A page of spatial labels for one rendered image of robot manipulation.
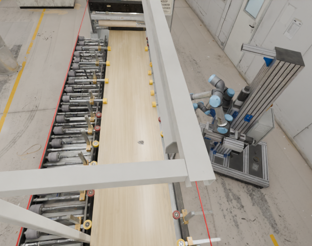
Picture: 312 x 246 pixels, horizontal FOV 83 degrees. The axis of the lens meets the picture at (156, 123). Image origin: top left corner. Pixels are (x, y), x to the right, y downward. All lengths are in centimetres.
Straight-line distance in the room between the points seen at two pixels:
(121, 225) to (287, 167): 316
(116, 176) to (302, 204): 366
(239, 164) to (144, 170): 296
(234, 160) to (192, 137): 284
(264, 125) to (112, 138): 193
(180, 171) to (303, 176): 382
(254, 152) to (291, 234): 126
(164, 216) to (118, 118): 138
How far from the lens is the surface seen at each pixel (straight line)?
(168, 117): 68
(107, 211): 206
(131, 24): 445
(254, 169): 344
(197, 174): 50
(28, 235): 231
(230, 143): 254
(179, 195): 232
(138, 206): 204
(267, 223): 349
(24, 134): 406
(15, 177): 56
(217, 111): 211
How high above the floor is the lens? 290
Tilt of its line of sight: 53 degrees down
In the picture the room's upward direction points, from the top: 7 degrees clockwise
